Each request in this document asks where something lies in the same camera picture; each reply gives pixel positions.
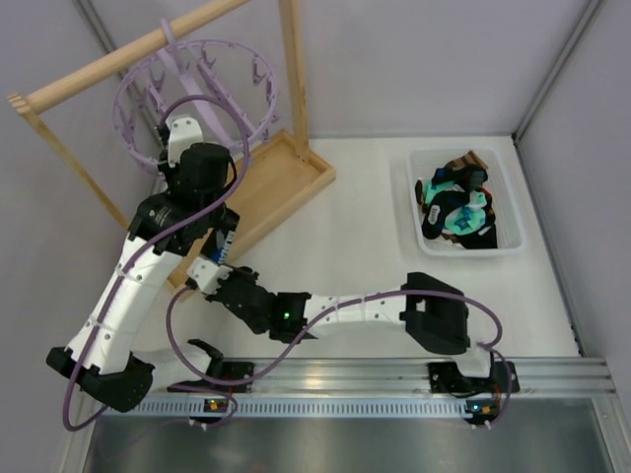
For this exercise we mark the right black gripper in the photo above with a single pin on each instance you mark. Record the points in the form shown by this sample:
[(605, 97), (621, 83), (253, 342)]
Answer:
[(217, 294)]

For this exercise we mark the black sport sock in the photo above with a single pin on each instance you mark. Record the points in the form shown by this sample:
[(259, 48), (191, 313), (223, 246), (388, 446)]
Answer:
[(469, 177), (222, 239)]

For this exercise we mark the mint green sock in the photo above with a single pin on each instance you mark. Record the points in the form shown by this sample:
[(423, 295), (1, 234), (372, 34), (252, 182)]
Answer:
[(454, 210)]

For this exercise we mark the brown striped sock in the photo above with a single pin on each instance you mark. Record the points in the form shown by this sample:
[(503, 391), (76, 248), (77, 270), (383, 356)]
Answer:
[(470, 158)]

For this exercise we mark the purple round clip hanger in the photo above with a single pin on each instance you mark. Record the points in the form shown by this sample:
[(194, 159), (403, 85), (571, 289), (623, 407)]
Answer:
[(181, 79)]

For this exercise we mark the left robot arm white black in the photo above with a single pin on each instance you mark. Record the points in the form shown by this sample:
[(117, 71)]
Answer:
[(162, 232)]

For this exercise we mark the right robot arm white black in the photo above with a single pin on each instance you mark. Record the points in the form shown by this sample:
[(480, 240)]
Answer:
[(429, 311)]

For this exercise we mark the wooden hanging rack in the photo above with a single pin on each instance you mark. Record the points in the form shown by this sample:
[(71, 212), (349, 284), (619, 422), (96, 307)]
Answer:
[(287, 174)]

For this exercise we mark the white plastic basket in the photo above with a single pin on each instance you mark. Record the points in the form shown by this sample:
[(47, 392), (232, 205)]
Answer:
[(421, 165)]

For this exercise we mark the black white striped sock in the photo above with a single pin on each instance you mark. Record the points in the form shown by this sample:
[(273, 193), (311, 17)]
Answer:
[(483, 239)]

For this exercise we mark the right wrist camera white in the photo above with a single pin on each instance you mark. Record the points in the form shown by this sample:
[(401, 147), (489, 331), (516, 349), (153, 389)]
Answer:
[(204, 275)]

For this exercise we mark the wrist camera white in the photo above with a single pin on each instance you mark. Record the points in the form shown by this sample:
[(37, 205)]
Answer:
[(204, 275), (178, 135)]

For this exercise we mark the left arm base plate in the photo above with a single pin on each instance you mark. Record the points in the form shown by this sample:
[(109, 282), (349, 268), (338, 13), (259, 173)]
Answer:
[(223, 370)]

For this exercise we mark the white slotted cable duct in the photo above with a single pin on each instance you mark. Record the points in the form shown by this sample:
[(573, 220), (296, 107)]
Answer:
[(447, 408)]

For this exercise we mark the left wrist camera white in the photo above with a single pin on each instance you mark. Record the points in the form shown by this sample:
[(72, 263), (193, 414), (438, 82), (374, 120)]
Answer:
[(178, 135)]

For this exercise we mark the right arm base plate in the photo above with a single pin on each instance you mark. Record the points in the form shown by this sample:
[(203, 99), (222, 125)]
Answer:
[(446, 379)]

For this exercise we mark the aluminium mounting rail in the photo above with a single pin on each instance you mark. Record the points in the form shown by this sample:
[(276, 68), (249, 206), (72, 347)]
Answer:
[(539, 377)]

